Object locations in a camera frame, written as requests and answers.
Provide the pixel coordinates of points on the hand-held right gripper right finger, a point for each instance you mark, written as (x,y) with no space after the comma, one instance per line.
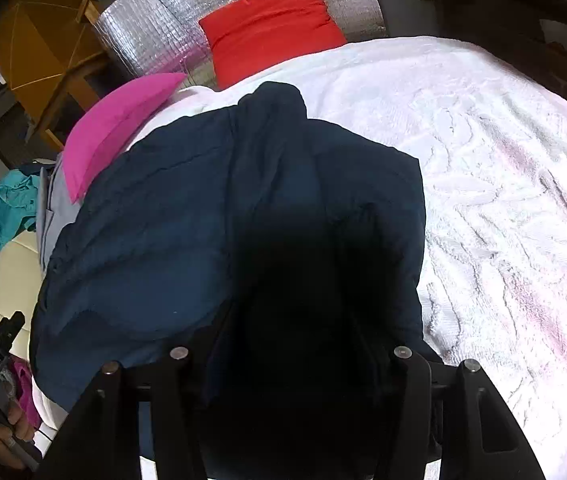
(413,395)

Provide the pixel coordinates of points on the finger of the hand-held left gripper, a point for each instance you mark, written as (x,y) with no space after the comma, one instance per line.
(12,330)

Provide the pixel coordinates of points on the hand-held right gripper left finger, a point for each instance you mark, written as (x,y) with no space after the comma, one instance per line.
(176,400)

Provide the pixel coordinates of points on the navy puffer jacket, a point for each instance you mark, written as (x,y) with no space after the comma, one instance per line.
(163,210)

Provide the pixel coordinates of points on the person's left hand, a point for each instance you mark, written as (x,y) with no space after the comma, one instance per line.
(11,432)

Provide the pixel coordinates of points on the magenta cloth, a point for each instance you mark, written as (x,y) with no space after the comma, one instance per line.
(24,390)

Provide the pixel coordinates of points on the cream sofa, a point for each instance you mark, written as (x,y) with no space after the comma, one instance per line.
(8,275)

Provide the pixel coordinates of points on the teal cloth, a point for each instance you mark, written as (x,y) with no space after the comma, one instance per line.
(3,210)

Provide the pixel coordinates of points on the light grey garment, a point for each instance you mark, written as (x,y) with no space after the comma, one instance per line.
(56,215)

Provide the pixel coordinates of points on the white textured blanket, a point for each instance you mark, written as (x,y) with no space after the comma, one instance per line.
(488,185)

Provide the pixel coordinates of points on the pink pillow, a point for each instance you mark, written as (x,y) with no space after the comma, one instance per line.
(108,120)

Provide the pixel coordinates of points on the yellow wooden cabinet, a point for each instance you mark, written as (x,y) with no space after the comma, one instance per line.
(38,35)

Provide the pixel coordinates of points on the silver foil insulation sheet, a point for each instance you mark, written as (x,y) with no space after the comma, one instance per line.
(153,25)

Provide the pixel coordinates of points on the red pillow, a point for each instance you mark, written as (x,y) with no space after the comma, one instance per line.
(273,25)

